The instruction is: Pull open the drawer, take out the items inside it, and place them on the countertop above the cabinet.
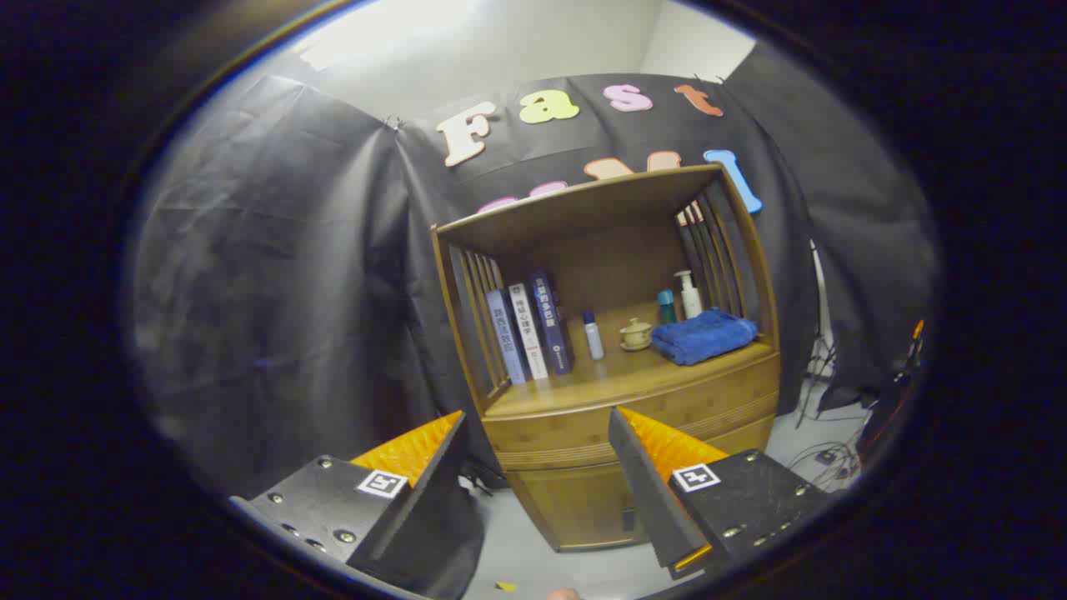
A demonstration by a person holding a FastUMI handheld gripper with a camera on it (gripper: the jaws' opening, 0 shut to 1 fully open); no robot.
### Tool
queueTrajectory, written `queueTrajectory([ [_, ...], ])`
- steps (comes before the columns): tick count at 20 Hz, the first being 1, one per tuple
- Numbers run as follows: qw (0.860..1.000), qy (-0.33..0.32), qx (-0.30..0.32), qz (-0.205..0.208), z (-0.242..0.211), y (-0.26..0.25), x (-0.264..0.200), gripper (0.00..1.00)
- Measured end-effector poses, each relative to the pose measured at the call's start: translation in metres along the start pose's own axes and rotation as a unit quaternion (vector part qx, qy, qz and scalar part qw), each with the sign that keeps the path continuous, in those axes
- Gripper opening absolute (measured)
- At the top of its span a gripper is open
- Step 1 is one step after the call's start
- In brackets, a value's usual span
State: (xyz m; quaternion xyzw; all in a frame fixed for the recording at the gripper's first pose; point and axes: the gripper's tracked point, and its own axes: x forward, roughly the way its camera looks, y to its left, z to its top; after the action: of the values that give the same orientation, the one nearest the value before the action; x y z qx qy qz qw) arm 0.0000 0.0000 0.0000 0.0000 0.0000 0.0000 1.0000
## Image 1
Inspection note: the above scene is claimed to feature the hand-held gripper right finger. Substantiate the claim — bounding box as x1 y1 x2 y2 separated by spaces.
607 406 834 582

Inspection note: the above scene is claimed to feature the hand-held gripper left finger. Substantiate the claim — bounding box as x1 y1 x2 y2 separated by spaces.
229 410 486 600

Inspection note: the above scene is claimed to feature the wooden drawer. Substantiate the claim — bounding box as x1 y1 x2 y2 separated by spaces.
482 350 783 469

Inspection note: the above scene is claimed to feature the wooden cabinet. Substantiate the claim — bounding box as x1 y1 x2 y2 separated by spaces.
429 163 783 553

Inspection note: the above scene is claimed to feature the folded blue towel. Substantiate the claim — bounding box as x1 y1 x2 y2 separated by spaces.
649 308 759 367

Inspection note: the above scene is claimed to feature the light blue book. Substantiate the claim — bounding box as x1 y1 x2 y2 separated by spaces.
485 288 528 386

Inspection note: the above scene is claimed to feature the dark blue book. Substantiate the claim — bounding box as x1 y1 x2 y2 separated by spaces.
528 268 576 377

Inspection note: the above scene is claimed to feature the white book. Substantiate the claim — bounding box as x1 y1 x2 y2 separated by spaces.
508 282 551 382

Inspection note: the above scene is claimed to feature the white pump bottle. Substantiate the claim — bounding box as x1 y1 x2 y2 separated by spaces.
674 270 704 320

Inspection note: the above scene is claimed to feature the dark device with orange tip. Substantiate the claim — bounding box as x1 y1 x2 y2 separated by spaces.
857 319 928 455

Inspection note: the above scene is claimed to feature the white stand pole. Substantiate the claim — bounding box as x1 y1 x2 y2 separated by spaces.
796 240 837 428

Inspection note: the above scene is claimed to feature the black backdrop cloth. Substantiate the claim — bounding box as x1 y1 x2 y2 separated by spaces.
125 37 943 501

